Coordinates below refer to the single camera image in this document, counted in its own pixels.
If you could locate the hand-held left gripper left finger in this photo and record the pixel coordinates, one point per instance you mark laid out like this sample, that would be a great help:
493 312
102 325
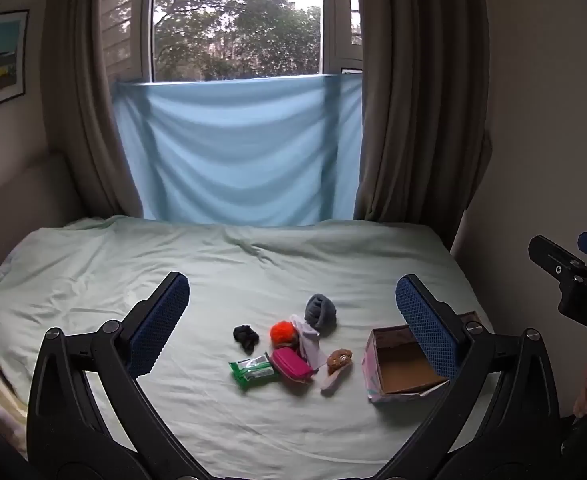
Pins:
158 330

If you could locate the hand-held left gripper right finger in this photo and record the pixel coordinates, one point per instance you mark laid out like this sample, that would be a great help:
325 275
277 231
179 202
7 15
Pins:
426 330

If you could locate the patterned cardboard box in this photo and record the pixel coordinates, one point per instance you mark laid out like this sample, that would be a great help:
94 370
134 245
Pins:
398 365

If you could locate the brown plush toy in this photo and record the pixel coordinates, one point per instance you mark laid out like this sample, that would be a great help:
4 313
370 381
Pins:
337 362

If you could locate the green snack packet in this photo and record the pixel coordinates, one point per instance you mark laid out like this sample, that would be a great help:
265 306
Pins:
253 372

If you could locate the orange fluffy pompom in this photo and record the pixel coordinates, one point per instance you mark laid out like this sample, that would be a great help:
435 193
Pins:
282 333

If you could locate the black sock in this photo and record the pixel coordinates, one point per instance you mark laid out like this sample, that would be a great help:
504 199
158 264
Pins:
246 336

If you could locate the grey rolled sock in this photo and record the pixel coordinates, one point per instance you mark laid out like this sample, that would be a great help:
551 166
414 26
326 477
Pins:
321 312

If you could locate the white pink folded sock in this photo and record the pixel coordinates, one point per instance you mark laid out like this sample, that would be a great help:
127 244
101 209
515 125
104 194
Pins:
307 345

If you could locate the pink zip pouch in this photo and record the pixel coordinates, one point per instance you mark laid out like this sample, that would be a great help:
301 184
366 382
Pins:
293 366

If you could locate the cream folded bedding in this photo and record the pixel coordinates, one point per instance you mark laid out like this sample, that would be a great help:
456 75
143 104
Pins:
1 405

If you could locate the light blue hanging cloth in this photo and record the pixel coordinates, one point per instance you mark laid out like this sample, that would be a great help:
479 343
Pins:
233 150

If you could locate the brown curtain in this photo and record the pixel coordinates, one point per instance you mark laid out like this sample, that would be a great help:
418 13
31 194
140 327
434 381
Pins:
88 110
423 110

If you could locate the tree outside window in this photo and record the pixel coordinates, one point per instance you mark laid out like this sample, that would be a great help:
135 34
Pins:
233 25

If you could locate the beige padded bed frame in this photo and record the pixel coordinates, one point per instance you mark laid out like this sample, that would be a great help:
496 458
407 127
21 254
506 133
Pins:
28 190

